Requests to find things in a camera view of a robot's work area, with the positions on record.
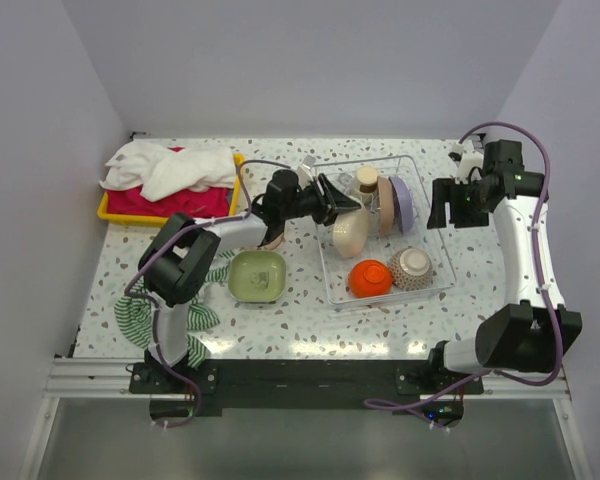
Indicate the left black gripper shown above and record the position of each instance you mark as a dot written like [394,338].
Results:
[339,202]

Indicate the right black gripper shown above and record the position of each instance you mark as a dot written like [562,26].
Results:
[446,190]

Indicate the cream square plate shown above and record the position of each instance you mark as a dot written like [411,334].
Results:
[350,232]

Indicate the beige brown ceramic cup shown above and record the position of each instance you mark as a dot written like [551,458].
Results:
[365,184]

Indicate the brown square plate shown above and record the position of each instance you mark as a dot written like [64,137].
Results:
[385,208]

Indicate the purple square plate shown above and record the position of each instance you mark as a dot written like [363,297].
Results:
[404,213]

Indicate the white wire dish rack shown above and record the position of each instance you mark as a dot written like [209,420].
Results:
[383,252]

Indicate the patterned ceramic bowl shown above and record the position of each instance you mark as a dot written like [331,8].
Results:
[411,269]

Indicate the orange plastic bowl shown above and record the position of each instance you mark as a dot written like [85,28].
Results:
[370,278]

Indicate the clear glass cup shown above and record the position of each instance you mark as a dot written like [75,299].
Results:
[344,183]

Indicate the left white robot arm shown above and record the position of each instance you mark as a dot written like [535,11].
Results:
[173,268]

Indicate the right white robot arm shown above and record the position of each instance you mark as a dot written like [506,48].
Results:
[534,329]

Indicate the clear brown glass plate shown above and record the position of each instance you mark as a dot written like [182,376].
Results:
[275,243]

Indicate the green square plate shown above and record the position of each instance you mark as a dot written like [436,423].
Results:
[257,276]

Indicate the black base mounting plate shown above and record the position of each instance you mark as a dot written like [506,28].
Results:
[291,384]

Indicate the white towel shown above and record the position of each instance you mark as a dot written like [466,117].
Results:
[161,172]

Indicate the magenta cloth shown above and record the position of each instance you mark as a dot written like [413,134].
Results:
[211,203]

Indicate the green striped cloth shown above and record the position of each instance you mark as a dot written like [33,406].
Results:
[134,315]

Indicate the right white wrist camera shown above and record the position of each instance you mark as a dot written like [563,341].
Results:
[466,157]

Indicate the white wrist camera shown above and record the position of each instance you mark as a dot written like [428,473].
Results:
[466,157]
[305,171]

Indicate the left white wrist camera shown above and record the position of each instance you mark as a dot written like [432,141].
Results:
[305,171]

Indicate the aluminium frame rail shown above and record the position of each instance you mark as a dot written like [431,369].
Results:
[84,378]

